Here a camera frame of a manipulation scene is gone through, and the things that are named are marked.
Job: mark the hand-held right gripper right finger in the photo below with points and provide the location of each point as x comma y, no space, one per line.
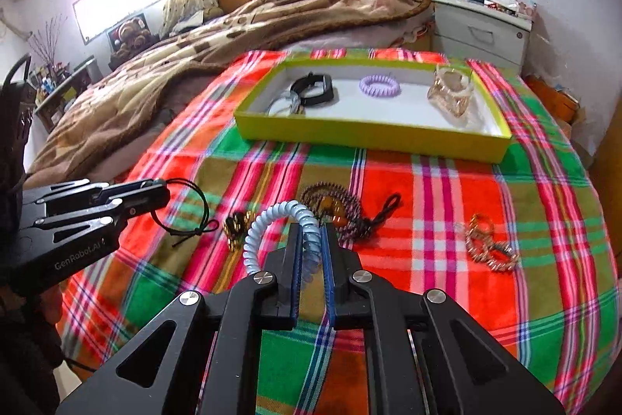
107,213

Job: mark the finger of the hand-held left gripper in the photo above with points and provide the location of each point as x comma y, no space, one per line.
329,288
294,288

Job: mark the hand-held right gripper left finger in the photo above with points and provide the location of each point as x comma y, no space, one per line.
87,191

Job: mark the grey elastic hair band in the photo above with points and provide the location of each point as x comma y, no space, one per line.
274,104

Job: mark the yellow-green shallow box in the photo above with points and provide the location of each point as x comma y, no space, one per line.
388,104

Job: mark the black wrist band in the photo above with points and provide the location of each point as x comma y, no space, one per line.
325,87

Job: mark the person's left hand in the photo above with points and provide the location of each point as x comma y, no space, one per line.
51,305

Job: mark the gold and black charm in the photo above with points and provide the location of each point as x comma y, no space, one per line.
238,228

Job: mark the cluttered side shelf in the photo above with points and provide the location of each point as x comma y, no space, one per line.
63,94

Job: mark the plaid cloth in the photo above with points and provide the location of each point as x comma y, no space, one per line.
437,201

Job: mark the dry branches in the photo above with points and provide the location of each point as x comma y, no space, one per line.
46,45

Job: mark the teddy bear picture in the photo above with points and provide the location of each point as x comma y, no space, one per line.
129,36

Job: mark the brown patterned blanket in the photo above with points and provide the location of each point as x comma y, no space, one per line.
194,45

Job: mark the orange box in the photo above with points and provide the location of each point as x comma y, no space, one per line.
554,99

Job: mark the grey nightstand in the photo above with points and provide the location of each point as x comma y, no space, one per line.
481,36

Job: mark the wooden door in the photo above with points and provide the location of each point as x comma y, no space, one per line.
610,181

